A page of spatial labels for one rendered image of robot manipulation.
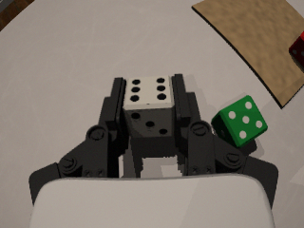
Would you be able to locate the green die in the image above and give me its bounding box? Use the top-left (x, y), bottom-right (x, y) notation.
top-left (211, 95), bottom-right (268, 149)

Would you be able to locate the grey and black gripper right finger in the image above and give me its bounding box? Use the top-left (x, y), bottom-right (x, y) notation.
top-left (171, 74), bottom-right (278, 209)

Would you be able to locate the tan mat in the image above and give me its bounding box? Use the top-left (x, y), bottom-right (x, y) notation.
top-left (192, 0), bottom-right (304, 108)

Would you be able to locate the red die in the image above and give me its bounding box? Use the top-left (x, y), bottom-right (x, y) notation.
top-left (289, 31), bottom-right (304, 67)

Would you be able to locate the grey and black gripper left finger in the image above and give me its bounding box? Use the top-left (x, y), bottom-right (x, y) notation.
top-left (28, 77), bottom-right (129, 205)

